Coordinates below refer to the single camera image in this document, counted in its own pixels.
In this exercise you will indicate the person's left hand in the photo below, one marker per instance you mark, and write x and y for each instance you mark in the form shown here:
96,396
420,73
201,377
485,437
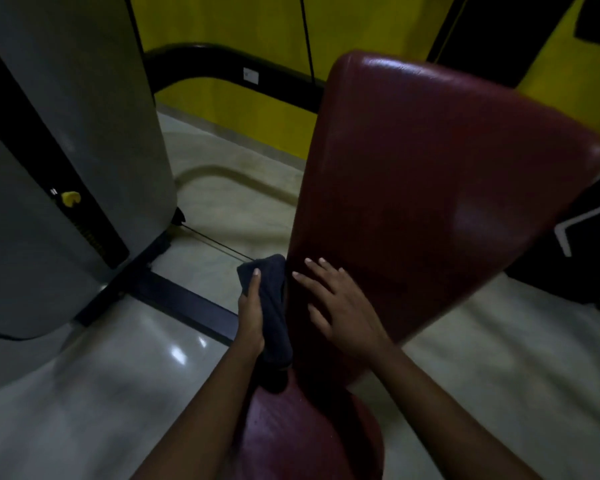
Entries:
250,324

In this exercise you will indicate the black white weight stack tower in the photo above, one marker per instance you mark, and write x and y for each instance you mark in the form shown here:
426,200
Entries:
580,274

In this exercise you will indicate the person's right hand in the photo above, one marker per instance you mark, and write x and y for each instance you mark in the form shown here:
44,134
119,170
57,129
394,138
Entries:
350,324

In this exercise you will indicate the dark grey green cloth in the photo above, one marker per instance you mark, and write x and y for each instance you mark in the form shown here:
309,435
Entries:
275,304

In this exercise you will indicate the person's left forearm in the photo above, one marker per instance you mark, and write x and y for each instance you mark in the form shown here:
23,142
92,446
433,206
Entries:
205,424

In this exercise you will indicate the yellow weight selector pin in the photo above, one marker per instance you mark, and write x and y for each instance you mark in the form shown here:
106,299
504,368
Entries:
71,198

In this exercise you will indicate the maroon padded backrest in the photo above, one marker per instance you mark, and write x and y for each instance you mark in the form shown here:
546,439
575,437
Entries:
430,194

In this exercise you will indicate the grey weight stack tower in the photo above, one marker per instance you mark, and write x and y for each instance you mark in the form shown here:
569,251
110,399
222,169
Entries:
105,119

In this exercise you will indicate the person's right forearm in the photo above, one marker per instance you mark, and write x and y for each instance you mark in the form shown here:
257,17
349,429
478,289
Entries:
440,419

